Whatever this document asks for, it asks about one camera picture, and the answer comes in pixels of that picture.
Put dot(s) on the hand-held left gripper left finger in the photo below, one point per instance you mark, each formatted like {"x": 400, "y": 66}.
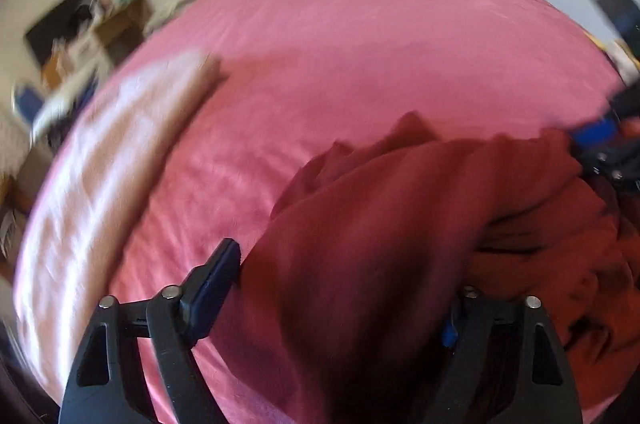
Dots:
{"x": 215, "y": 289}

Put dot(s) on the blue chair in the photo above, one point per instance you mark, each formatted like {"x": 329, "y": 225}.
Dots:
{"x": 27, "y": 101}

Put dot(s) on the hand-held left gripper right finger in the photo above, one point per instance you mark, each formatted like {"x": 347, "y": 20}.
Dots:
{"x": 450, "y": 335}

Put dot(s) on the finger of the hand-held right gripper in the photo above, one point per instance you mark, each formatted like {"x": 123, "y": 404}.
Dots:
{"x": 615, "y": 163}
{"x": 595, "y": 132}

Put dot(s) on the pink bed blanket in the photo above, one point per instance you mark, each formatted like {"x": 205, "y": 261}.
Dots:
{"x": 350, "y": 53}

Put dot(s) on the wooden desk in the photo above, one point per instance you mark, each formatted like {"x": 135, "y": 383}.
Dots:
{"x": 120, "y": 23}

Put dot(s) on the dark screen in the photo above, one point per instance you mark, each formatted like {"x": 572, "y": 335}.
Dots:
{"x": 612, "y": 6}

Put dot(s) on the dark red garment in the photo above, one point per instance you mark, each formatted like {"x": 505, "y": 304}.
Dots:
{"x": 375, "y": 229}

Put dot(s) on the black wall television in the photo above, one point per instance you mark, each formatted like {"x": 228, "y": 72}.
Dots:
{"x": 50, "y": 33}

